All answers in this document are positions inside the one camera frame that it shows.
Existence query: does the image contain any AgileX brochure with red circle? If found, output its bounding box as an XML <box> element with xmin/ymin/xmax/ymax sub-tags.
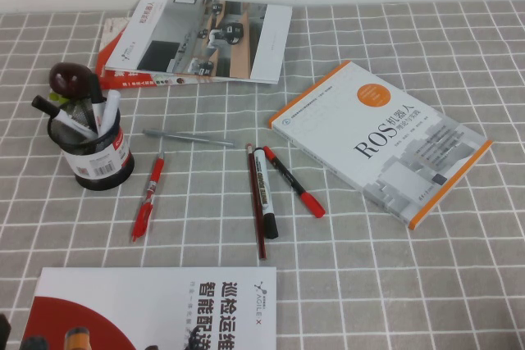
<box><xmin>18</xmin><ymin>266</ymin><xmax>278</xmax><ymax>350</ymax></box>

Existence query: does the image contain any AgileX brochure with photo cover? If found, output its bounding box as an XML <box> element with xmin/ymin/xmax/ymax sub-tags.
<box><xmin>104</xmin><ymin>0</ymin><xmax>294</xmax><ymax>85</ymax></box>

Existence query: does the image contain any black-capped white marker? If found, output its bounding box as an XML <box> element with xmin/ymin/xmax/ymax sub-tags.
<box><xmin>87</xmin><ymin>73</ymin><xmax>107</xmax><ymax>136</ymax></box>
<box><xmin>31</xmin><ymin>94</ymin><xmax>99</xmax><ymax>140</ymax></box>

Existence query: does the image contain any black mesh pen holder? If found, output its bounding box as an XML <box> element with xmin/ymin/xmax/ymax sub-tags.
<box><xmin>47</xmin><ymin>98</ymin><xmax>135</xmax><ymax>192</ymax></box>

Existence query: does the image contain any white capped marker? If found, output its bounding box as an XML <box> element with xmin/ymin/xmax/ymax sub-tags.
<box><xmin>100</xmin><ymin>90</ymin><xmax>122</xmax><ymax>136</ymax></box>

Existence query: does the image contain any dark red pencil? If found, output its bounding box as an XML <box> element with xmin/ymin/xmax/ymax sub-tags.
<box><xmin>244</xmin><ymin>143</ymin><xmax>267</xmax><ymax>261</ymax></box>

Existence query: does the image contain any white orange ROS book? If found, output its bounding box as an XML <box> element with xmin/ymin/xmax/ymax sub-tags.
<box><xmin>268</xmin><ymin>60</ymin><xmax>494</xmax><ymax>231</ymax></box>

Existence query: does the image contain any white marker with black cap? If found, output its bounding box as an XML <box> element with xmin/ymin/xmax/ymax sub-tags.
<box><xmin>253</xmin><ymin>147</ymin><xmax>280</xmax><ymax>240</ymax></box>

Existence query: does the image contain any grey slim pen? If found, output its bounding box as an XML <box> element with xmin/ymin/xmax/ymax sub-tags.
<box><xmin>142</xmin><ymin>128</ymin><xmax>238</xmax><ymax>149</ymax></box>

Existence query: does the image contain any dark purple mangosteen toy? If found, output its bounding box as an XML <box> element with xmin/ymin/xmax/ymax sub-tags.
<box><xmin>48</xmin><ymin>61</ymin><xmax>94</xmax><ymax>106</ymax></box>

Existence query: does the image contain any black marker with red cap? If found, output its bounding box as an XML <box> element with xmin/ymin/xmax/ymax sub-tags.
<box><xmin>262</xmin><ymin>145</ymin><xmax>326</xmax><ymax>219</ymax></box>

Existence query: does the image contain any red gel pen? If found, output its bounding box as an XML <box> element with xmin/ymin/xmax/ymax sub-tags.
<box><xmin>130</xmin><ymin>152</ymin><xmax>167</xmax><ymax>243</ymax></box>

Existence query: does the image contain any red and white book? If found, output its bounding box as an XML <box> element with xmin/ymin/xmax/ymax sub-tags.
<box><xmin>94</xmin><ymin>16</ymin><xmax>225</xmax><ymax>91</ymax></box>

